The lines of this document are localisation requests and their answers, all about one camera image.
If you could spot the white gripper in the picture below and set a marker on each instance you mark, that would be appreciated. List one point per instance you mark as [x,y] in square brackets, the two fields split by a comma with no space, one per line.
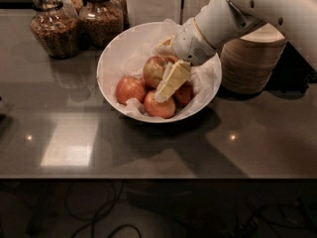
[190,45]

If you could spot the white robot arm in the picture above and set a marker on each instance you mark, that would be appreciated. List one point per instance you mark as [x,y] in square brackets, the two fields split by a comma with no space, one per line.
[221,21]

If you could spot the right dark red apple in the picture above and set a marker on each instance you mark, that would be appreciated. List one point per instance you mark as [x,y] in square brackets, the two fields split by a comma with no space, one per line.
[183,95]

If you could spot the white bowl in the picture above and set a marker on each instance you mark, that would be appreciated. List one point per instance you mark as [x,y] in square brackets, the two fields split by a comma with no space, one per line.
[112,52]

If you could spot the white paper liner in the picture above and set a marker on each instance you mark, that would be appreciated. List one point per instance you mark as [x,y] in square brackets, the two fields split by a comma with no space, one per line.
[132,50]

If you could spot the back stack paper bowls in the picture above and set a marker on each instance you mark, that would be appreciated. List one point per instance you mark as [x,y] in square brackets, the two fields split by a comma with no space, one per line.
[215,10]

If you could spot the stack paper bowls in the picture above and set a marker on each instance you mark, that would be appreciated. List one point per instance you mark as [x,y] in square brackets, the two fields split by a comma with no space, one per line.
[247,63]
[215,10]

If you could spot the front stack paper bowls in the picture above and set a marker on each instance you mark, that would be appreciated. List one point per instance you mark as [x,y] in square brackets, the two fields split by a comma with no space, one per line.
[247,63]

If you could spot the granola glass jar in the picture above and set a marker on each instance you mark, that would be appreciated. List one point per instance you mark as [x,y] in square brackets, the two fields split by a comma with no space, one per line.
[102,21]
[56,31]

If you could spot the front left granola glass jar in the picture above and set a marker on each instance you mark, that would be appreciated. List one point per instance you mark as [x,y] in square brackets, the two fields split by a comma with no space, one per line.
[56,31]

